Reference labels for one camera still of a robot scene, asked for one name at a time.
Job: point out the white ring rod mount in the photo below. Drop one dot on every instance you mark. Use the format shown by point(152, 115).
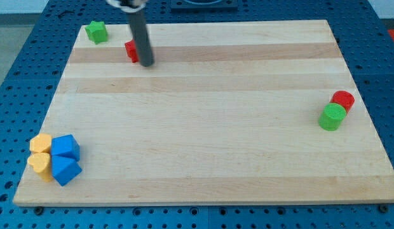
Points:
point(128, 6)

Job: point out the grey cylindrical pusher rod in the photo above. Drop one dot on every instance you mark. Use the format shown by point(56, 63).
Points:
point(137, 23)

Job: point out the red block behind rod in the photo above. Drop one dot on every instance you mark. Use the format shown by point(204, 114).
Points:
point(131, 51)

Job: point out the green star block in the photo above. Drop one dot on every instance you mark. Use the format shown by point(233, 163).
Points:
point(97, 32)

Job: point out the light wooden board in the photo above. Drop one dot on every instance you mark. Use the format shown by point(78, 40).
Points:
point(227, 115)

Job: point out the blue cube block upper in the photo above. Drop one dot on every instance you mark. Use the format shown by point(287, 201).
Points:
point(65, 146)

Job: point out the yellow pentagon block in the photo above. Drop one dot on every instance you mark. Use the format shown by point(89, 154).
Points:
point(40, 143)

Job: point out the blue triangle block lower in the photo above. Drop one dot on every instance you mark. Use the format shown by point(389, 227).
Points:
point(64, 169)

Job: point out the yellow heart block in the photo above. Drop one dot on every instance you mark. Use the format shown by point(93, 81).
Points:
point(41, 165)

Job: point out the green cylinder block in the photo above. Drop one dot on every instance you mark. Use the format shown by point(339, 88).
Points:
point(332, 116)

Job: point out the red cylinder block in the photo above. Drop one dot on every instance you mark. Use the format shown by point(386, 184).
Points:
point(343, 98)

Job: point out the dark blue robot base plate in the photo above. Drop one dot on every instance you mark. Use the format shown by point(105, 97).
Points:
point(179, 5)

